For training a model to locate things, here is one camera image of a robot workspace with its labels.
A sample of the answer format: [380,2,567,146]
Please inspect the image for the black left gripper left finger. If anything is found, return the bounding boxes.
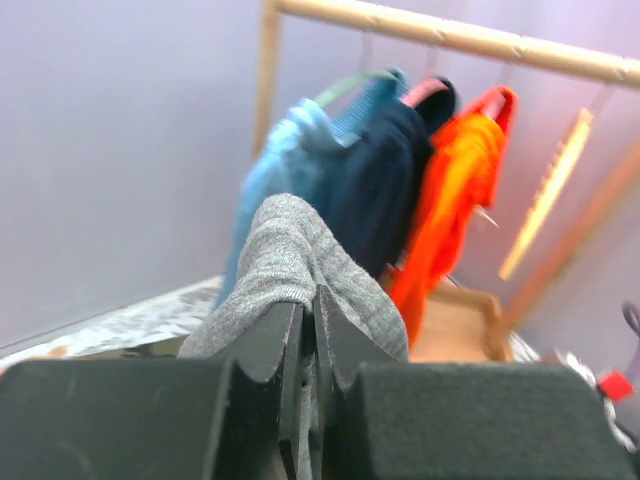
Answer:
[1,303,304,479]

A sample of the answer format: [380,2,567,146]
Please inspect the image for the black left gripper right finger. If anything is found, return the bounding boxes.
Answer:
[313,287,637,479]

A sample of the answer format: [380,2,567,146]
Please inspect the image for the grey shorts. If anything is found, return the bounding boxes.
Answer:
[180,194,415,479]

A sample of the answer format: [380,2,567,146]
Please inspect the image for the cream yellow hanger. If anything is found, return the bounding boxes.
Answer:
[498,108,594,281]

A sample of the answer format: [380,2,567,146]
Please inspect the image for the navy blue shorts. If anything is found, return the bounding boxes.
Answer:
[321,77,457,278]

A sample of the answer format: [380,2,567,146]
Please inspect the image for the light blue shorts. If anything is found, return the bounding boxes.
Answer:
[213,68,409,307]

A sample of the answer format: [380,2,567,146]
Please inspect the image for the orange shorts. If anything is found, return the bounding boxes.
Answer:
[389,85,518,349]

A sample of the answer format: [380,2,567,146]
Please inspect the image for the pink hanger on navy shorts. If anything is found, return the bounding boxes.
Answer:
[401,77,449,107]

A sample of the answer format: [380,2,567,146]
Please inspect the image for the green hanger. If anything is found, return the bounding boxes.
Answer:
[313,70,398,108]

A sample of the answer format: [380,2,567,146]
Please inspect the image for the pink hanger on orange shorts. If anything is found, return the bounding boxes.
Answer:
[478,89,508,121]

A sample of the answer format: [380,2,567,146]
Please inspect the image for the wooden clothes rack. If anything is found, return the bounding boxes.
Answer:
[254,1,639,361]

